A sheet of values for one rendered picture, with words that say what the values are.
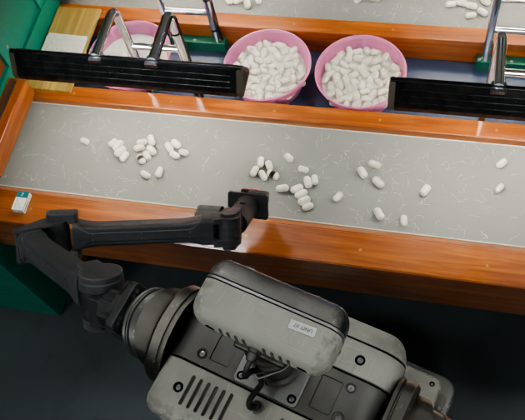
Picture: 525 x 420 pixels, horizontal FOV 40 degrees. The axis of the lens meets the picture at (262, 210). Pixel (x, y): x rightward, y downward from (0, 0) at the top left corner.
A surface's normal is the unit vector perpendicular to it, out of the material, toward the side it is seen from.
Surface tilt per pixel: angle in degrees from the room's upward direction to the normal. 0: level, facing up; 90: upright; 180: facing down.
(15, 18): 90
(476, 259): 0
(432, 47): 90
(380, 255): 0
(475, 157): 0
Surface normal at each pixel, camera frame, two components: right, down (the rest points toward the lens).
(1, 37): 0.97, 0.11
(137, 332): -0.35, 0.05
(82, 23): -0.13, -0.46
